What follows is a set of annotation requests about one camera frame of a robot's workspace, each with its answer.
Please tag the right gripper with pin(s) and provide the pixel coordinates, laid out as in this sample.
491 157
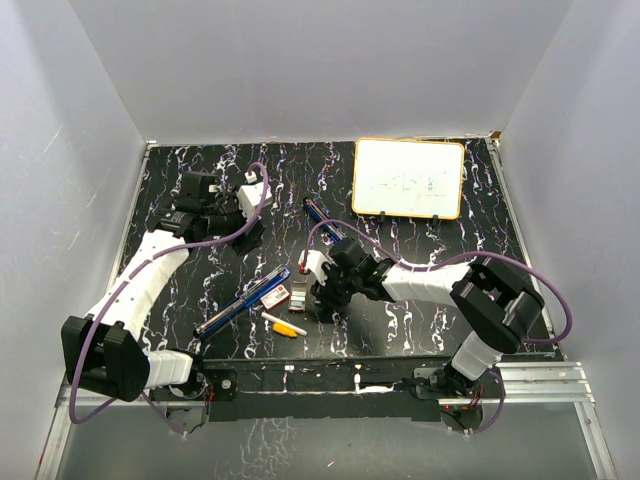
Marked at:
325 292

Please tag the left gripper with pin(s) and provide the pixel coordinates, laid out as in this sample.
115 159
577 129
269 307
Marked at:
249 240

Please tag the staple tray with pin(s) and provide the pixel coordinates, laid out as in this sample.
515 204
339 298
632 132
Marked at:
297 299

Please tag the red white staple box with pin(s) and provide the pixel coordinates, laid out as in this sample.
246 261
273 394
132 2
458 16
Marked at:
274 297

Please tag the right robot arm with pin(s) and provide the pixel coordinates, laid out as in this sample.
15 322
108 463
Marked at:
499 306

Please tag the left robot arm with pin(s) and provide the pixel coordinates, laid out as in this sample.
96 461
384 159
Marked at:
101 349

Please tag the white marker pen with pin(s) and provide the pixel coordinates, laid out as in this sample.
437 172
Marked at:
283 323

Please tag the yellow marker cap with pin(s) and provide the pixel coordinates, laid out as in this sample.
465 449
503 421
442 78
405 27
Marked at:
285 330

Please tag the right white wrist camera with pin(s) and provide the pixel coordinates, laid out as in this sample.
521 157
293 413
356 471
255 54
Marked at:
311 263

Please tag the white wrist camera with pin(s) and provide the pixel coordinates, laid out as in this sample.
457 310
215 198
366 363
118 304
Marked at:
311 263
249 194

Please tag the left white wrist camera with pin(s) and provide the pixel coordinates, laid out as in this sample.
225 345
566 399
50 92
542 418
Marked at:
249 194

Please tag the small whiteboard orange frame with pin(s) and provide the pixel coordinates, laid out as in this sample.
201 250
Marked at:
408 178

